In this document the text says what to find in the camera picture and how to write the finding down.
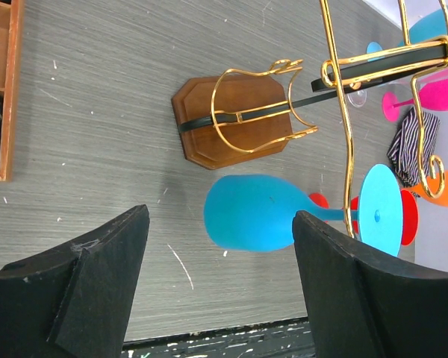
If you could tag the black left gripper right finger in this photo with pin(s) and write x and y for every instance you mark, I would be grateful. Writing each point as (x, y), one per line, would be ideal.
(362, 302)

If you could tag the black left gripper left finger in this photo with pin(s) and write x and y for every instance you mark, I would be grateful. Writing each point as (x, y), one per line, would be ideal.
(75, 299)

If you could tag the red wine glass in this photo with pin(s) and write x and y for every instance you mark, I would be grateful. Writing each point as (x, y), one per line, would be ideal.
(410, 213)

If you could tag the striped cloth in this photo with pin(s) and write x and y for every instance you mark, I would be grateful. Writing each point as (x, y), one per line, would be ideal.
(402, 153)

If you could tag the clear wine glass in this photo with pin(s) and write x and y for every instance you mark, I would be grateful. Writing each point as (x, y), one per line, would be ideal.
(357, 95)

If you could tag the magenta wine glass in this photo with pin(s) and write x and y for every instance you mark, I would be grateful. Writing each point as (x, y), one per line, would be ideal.
(433, 96)

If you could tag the gold wire wine glass rack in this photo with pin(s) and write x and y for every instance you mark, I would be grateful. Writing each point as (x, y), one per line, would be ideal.
(242, 115)

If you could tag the light blue wine glass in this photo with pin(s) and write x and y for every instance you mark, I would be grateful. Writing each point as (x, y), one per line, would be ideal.
(426, 20)

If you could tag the wooden compartment tray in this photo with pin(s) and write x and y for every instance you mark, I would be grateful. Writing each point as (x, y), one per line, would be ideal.
(12, 14)

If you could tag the blue wine glass front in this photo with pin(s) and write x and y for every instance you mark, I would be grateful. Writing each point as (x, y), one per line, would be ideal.
(255, 212)

